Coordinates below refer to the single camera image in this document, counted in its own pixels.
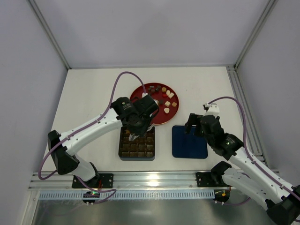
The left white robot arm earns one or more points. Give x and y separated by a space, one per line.
65 146

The blue chocolate box with tray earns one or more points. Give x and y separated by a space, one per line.
141 149

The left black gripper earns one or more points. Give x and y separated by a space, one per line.
139 130

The white pyramid chocolate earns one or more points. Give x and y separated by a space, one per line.
167 103

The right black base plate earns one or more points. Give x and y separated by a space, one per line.
209 180

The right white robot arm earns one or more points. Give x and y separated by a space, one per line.
244 171

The white heart chocolate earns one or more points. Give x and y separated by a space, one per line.
167 110

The blue box lid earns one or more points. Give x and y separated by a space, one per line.
188 145

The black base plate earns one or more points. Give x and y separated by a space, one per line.
209 180
104 180

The metal serving tongs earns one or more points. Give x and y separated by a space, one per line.
143 126

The aluminium front rail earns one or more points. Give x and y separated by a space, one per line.
131 180

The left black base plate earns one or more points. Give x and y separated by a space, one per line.
104 180

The round red tray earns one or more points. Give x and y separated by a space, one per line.
166 99

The slotted cable duct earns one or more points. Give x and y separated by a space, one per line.
129 195

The white square chocolate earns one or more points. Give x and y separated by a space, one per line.
171 95

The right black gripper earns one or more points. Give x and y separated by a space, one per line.
195 124

